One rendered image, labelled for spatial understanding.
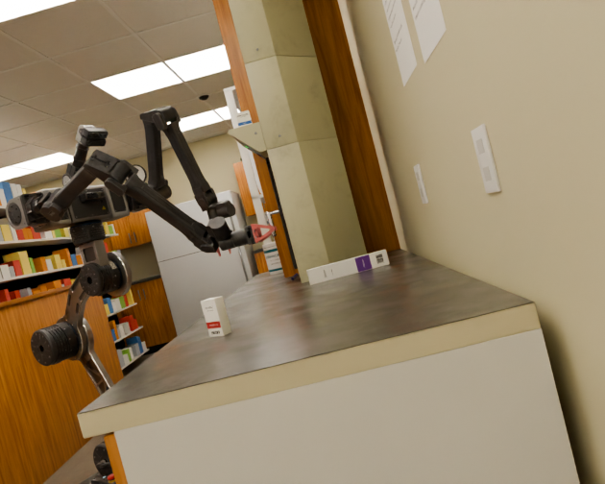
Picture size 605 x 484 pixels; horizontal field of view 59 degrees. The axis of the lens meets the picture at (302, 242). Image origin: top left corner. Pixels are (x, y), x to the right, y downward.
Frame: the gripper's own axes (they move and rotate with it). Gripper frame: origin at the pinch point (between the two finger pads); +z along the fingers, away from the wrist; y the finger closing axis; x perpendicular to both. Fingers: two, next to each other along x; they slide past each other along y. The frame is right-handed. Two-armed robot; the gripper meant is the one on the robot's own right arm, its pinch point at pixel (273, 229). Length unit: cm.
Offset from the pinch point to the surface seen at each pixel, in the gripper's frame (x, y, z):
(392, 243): 18, 33, 42
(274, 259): 12, 64, -11
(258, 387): 25, -108, 5
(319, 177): -13.0, -0.7, 20.3
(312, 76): -49, 5, 27
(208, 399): 25, -108, -3
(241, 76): -64, 31, 0
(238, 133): -34.2, -5.4, -2.2
